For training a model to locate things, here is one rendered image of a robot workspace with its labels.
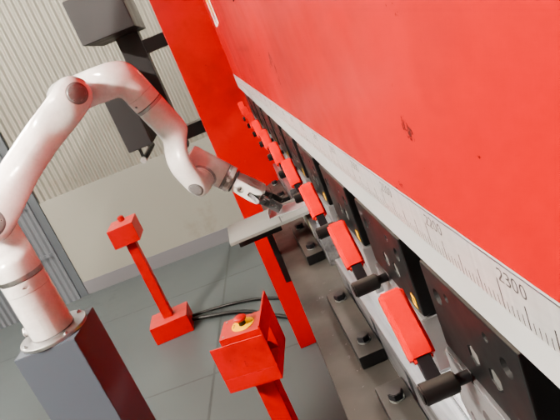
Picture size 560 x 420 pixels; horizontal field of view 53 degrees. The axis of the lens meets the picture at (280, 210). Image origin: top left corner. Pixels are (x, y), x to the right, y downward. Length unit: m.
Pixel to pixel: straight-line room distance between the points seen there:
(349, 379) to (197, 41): 1.76
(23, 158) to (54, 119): 0.13
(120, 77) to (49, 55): 3.19
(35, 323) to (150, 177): 3.24
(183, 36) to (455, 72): 2.33
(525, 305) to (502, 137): 0.10
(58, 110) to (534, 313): 1.40
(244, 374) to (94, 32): 1.71
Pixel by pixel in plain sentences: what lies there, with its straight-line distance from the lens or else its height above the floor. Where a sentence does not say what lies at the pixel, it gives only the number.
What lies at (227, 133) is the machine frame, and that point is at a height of 1.17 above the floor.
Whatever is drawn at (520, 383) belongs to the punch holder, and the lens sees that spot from 0.37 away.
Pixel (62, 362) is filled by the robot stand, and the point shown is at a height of 0.95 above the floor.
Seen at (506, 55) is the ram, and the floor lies 1.51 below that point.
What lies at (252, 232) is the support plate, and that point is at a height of 1.00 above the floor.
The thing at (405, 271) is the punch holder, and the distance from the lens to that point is 0.54.
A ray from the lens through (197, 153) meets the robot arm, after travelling 1.75.
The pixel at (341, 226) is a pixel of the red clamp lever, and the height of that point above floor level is 1.31.
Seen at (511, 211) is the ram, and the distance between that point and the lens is 0.27.
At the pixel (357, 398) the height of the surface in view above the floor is 0.88.
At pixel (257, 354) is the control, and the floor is 0.76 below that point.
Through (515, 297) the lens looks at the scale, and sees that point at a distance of 0.31.
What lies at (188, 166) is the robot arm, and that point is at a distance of 1.68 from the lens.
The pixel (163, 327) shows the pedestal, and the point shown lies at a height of 0.10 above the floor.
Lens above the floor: 1.56
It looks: 18 degrees down
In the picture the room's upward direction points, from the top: 22 degrees counter-clockwise
